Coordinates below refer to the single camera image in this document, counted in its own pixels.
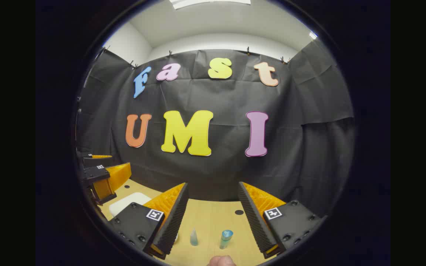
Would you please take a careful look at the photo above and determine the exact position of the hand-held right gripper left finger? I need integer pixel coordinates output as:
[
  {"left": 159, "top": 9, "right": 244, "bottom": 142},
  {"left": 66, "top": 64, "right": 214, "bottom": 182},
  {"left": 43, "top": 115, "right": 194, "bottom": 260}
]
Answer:
[{"left": 108, "top": 182, "right": 190, "bottom": 260}]

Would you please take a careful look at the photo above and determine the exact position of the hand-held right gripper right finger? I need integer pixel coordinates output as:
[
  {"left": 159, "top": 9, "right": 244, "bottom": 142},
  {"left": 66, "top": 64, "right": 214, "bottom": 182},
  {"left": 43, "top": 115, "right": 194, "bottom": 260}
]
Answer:
[{"left": 237, "top": 181, "right": 322, "bottom": 259}]

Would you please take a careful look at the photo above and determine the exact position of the white suitcase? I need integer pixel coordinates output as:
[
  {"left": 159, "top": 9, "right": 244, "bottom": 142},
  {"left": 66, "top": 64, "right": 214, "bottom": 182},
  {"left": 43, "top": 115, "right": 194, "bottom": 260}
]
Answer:
[{"left": 109, "top": 192, "right": 152, "bottom": 218}]

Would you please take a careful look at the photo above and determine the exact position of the blue capped skincare bottle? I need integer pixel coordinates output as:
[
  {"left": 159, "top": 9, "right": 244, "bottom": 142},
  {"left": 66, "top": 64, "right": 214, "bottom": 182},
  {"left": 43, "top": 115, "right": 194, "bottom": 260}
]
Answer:
[{"left": 219, "top": 229, "right": 233, "bottom": 250}]

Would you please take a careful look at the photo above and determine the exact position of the ceiling light panel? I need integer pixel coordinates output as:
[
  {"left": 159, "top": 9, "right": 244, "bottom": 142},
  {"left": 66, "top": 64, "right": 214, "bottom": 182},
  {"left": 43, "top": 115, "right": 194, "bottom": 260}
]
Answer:
[{"left": 169, "top": 0, "right": 251, "bottom": 10}]

